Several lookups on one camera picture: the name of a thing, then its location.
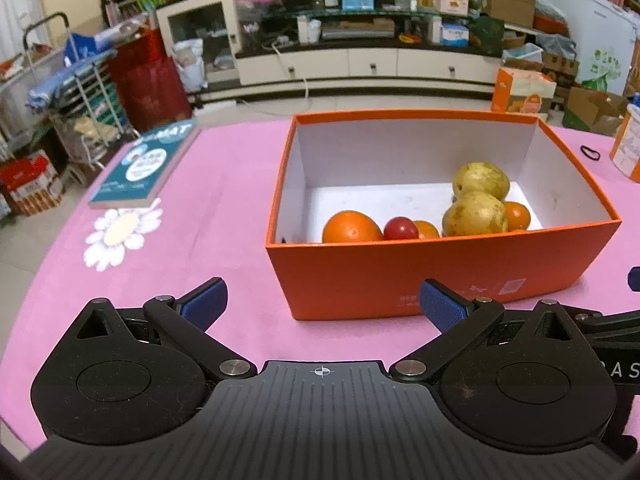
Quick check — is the yellow-green guava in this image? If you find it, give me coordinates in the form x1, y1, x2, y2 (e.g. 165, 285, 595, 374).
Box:
452, 161, 511, 201
441, 191, 509, 237

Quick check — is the red gift bag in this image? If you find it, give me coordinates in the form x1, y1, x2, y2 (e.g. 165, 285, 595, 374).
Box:
107, 30, 193, 133

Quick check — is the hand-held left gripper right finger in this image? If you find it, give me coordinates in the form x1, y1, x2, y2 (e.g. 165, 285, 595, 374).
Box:
392, 279, 573, 381

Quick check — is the white glass door cabinet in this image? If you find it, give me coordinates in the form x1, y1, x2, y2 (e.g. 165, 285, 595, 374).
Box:
156, 0, 242, 81

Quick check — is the white refrigerator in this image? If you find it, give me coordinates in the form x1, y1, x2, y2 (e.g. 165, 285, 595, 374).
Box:
544, 0, 638, 95

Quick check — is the orange cardboard box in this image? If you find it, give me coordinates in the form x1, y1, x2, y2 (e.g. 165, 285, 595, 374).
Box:
265, 110, 622, 322

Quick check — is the white plastic bag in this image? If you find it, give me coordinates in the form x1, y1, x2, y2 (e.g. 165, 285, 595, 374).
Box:
172, 39, 208, 93

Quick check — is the dark green bag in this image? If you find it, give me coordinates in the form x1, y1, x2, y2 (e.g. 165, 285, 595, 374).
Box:
467, 15, 505, 58

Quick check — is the orange white gift box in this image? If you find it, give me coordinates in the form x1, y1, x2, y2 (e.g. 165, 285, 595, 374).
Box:
491, 67, 557, 116

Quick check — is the white jar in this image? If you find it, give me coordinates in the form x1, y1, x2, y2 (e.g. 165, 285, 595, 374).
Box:
297, 15, 322, 43

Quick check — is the red cherry tomato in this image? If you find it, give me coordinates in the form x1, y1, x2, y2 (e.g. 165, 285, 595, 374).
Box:
383, 216, 420, 241

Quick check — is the large orange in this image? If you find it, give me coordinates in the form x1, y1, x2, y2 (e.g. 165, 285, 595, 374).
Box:
322, 210, 384, 244

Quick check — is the open cardboard box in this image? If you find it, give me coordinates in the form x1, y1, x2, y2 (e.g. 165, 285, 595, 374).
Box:
562, 85, 626, 136

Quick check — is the teal paperback book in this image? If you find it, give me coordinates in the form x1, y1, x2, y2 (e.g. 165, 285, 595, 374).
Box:
88, 121, 202, 210

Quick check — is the orange and white carton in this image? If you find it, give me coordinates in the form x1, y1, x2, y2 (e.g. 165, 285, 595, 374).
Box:
609, 104, 640, 183

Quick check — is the pink daisy print tablecloth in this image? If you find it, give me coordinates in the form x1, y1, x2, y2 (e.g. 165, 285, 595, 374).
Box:
0, 117, 640, 453

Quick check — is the white television cabinet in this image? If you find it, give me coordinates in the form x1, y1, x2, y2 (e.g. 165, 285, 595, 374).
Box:
235, 45, 503, 86

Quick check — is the red and white box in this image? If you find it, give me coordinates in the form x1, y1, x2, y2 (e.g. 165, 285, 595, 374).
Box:
0, 149, 66, 217

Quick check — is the brown cardboard box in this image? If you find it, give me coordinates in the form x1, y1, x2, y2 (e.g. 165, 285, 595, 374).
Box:
480, 0, 537, 28

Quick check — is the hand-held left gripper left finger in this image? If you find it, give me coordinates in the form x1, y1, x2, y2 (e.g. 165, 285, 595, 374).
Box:
75, 277, 258, 381

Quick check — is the metal wire rack cart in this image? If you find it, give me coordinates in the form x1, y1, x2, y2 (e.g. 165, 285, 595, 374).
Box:
22, 12, 138, 171

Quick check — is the blue and white tissue box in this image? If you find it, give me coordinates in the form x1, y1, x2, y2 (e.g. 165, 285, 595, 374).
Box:
440, 24, 470, 47

